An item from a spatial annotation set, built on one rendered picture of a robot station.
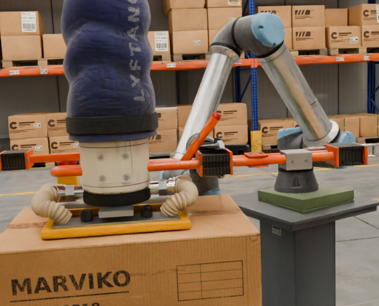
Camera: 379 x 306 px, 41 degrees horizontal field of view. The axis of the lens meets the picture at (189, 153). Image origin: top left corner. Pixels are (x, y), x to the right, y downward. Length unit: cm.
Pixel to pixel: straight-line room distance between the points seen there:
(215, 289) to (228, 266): 6
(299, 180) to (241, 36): 71
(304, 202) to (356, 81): 901
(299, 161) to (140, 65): 47
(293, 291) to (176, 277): 116
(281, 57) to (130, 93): 78
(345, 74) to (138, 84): 979
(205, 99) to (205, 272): 77
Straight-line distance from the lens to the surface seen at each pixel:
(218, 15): 868
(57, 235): 119
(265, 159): 130
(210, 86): 179
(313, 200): 210
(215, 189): 161
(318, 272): 231
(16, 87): 977
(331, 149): 137
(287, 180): 220
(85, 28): 119
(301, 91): 191
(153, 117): 123
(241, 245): 116
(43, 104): 972
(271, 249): 231
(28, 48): 844
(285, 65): 185
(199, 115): 175
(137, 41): 122
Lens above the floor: 129
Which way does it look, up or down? 8 degrees down
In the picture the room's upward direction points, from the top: 3 degrees counter-clockwise
